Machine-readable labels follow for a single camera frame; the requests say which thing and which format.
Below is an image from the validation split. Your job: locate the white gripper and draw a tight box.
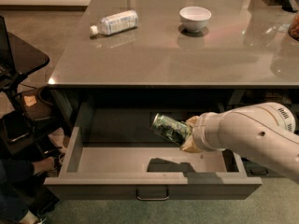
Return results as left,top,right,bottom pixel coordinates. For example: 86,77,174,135
179,112,223,153

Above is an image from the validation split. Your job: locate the green soda can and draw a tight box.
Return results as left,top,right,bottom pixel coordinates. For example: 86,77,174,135
151,113,192,146

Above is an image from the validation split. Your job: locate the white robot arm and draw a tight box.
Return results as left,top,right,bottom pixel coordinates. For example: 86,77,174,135
180,103,299,183

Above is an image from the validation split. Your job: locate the dark blue sleeve forearm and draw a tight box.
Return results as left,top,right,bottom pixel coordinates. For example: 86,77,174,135
0,160,34,186

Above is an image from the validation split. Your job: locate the grey lower side drawer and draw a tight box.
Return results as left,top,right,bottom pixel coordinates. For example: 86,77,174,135
242,158,280,177

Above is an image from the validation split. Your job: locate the open grey top drawer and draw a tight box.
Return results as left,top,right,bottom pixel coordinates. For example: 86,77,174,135
45,104,262,200

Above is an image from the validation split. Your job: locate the person's hand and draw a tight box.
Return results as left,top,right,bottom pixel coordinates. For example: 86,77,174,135
33,157,60,175

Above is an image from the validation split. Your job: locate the white ceramic bowl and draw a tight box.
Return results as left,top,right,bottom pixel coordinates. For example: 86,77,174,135
179,7,211,33

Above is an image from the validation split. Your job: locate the clear plastic water bottle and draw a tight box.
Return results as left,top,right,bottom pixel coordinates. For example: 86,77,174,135
90,10,138,36

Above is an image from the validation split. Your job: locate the brown box with label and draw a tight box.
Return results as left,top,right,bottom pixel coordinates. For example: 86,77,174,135
21,87,54,121

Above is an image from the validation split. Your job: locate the dark object on counter corner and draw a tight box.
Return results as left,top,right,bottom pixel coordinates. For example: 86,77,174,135
282,0,299,12

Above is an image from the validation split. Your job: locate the metal drawer handle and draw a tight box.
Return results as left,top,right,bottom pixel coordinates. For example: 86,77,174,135
136,187,169,202

